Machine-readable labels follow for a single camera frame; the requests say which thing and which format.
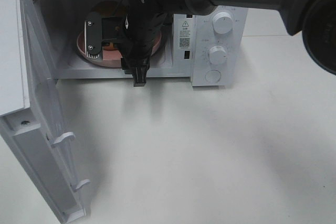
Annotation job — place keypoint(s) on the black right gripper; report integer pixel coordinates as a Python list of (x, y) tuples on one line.
[(134, 35)]

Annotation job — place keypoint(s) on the pink round plate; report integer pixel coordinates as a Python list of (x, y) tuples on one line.
[(111, 57)]

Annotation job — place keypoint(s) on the toy burger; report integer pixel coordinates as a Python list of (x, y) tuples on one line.
[(109, 8)]

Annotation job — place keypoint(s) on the round white door button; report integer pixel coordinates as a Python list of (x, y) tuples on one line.
[(213, 76)]

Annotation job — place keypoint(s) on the white microwave door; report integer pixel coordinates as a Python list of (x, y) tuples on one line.
[(32, 123)]

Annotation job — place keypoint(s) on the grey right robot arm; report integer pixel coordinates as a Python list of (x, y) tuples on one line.
[(315, 19)]

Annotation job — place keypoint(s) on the white warning label sticker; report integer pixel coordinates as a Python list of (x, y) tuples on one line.
[(184, 33)]

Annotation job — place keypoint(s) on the white microwave oven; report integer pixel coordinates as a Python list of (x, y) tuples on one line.
[(64, 20)]

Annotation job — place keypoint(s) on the lower white timer knob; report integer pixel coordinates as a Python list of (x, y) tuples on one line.
[(217, 55)]

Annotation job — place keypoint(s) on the upper white power knob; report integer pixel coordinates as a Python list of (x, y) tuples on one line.
[(222, 23)]

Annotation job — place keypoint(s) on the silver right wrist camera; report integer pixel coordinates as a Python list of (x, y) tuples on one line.
[(93, 35)]

